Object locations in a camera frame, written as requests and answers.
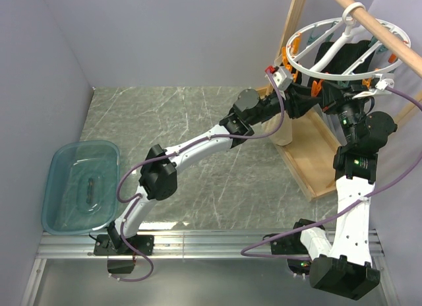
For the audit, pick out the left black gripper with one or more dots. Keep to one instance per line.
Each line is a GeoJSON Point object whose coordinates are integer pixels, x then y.
{"type": "Point", "coordinates": [300, 97]}

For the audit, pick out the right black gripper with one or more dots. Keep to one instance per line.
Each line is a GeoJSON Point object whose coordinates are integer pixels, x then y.
{"type": "Point", "coordinates": [335, 96]}

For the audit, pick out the orange clothes peg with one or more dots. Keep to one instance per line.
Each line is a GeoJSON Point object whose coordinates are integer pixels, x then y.
{"type": "Point", "coordinates": [285, 61]}
{"type": "Point", "coordinates": [316, 87]}

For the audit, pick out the beige underwear navy trim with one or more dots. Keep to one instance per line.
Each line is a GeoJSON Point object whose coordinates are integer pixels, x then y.
{"type": "Point", "coordinates": [283, 136]}

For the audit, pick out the white round clip hanger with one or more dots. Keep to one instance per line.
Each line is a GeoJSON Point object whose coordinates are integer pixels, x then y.
{"type": "Point", "coordinates": [304, 44]}

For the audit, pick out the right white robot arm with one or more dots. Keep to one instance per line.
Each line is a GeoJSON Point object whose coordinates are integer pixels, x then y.
{"type": "Point", "coordinates": [343, 266]}

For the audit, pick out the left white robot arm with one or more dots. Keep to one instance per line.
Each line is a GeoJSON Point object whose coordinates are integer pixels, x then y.
{"type": "Point", "coordinates": [162, 166]}

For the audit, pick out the black striped boxer shorts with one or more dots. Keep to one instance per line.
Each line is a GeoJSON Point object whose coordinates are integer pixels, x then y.
{"type": "Point", "coordinates": [345, 57]}

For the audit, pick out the teal plastic basin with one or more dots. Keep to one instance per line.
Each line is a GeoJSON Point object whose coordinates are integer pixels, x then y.
{"type": "Point", "coordinates": [80, 188]}

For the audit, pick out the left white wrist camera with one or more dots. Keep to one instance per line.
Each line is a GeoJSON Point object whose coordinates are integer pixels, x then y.
{"type": "Point", "coordinates": [280, 77]}

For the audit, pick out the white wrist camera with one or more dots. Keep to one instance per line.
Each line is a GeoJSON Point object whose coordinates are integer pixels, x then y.
{"type": "Point", "coordinates": [377, 85]}
{"type": "Point", "coordinates": [280, 77]}

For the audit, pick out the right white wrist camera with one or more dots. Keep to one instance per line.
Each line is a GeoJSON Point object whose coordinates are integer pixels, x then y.
{"type": "Point", "coordinates": [377, 85]}

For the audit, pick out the wooden drying rack frame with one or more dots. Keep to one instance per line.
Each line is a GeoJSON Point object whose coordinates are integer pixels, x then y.
{"type": "Point", "coordinates": [313, 174]}

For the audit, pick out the aluminium mounting rail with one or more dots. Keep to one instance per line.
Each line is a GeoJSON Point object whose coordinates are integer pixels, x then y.
{"type": "Point", "coordinates": [192, 267]}

